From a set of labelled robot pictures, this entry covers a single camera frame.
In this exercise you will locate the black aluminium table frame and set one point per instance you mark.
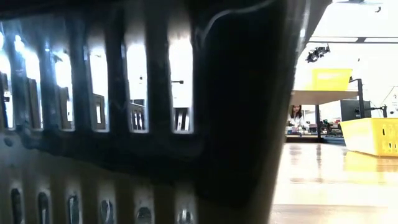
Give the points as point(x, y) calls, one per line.
point(311, 139)

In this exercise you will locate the wooden shelf with black legs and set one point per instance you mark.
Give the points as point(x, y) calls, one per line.
point(326, 97)

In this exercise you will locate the white board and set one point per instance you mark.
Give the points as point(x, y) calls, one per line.
point(393, 102)

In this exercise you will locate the black ceiling-hung camera rig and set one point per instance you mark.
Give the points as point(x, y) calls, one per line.
point(317, 53)

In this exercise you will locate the black slotted plastic basket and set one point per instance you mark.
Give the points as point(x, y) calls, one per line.
point(242, 109)

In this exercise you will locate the black background monitor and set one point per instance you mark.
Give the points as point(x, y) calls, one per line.
point(354, 109)

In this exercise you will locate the yellow slotted plastic basket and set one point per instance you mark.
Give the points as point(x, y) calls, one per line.
point(363, 137)
point(331, 79)

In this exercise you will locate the person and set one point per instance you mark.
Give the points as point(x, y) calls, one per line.
point(295, 119)

